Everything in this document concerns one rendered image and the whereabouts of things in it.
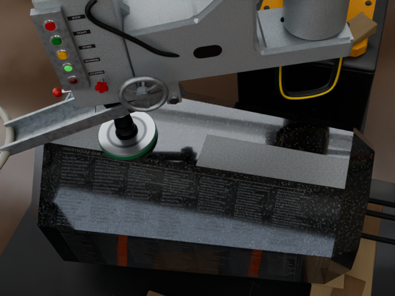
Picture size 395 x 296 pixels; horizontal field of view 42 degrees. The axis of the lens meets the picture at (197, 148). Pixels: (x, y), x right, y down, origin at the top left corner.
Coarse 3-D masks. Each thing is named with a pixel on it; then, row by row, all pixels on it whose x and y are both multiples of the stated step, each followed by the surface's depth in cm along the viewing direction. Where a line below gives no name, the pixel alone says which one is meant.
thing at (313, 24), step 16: (288, 0) 146; (304, 0) 141; (320, 0) 139; (336, 0) 140; (288, 16) 150; (304, 16) 145; (320, 16) 144; (336, 16) 145; (304, 32) 150; (320, 32) 149; (336, 32) 151
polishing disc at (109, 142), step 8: (136, 112) 195; (144, 112) 195; (112, 120) 194; (136, 120) 193; (144, 120) 192; (152, 120) 192; (104, 128) 192; (112, 128) 192; (144, 128) 190; (152, 128) 190; (104, 136) 190; (112, 136) 189; (136, 136) 188; (144, 136) 188; (152, 136) 188; (104, 144) 187; (112, 144) 187; (120, 144) 187; (128, 144) 186; (136, 144) 186; (144, 144) 186; (112, 152) 185; (120, 152) 185; (128, 152) 184; (136, 152) 184
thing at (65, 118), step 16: (160, 96) 168; (176, 96) 165; (32, 112) 185; (48, 112) 185; (64, 112) 186; (80, 112) 182; (96, 112) 172; (112, 112) 172; (128, 112) 173; (16, 128) 190; (32, 128) 187; (48, 128) 184; (64, 128) 176; (80, 128) 177; (16, 144) 180; (32, 144) 181
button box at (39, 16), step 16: (32, 16) 130; (48, 16) 130; (64, 16) 132; (48, 32) 134; (64, 32) 135; (48, 48) 139; (64, 48) 139; (80, 64) 144; (64, 80) 149; (80, 80) 149
